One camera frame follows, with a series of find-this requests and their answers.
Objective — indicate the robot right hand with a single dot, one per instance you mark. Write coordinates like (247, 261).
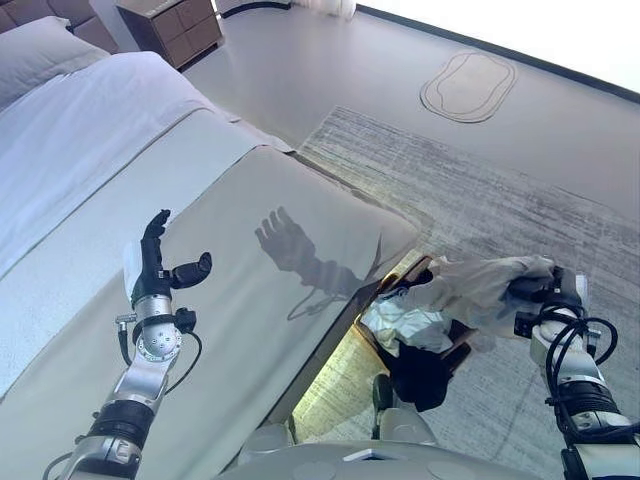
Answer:
(565, 290)

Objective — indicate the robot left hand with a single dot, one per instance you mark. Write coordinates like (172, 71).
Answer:
(150, 275)

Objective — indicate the beige garment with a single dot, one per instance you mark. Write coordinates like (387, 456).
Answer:
(470, 290)

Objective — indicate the white garment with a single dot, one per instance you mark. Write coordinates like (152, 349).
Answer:
(410, 325)

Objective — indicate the black garment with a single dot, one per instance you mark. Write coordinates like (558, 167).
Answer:
(425, 380)

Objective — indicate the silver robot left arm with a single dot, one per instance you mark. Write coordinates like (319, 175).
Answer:
(140, 370)

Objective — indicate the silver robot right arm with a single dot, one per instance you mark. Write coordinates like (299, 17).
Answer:
(575, 380)

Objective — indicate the brown wicker basket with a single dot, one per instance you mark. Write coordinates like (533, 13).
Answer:
(410, 270)

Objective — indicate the upholstered bed base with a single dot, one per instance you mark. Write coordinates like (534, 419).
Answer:
(325, 350)

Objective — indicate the white textured coverlet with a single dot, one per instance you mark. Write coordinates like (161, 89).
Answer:
(190, 160)

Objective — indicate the beige bedspread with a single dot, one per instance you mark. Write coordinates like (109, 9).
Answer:
(260, 210)

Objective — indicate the white duvet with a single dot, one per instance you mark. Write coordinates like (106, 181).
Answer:
(100, 125)

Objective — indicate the silver robot left leg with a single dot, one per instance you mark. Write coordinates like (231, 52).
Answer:
(265, 442)

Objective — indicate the silver robot leg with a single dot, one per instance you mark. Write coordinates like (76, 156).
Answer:
(405, 425)
(265, 442)

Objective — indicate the silver robot right leg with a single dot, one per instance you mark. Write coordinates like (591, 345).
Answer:
(405, 425)

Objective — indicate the green robot right foot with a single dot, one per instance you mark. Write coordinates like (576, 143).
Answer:
(382, 400)

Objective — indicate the grey robot torso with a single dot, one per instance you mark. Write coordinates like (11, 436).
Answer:
(400, 462)

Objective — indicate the beige plain pillow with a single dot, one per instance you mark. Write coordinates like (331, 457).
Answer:
(40, 55)

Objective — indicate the brown wooden nightstand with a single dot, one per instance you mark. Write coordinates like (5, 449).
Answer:
(175, 30)

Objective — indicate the dark tufted headboard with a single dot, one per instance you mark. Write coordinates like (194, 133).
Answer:
(85, 20)

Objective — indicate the white sheer curtain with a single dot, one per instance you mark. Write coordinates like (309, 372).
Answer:
(325, 6)

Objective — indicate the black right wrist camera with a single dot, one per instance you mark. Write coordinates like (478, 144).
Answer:
(525, 323)

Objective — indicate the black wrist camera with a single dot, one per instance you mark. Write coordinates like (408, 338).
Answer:
(525, 323)
(184, 320)

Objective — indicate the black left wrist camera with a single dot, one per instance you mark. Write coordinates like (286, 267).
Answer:
(184, 320)

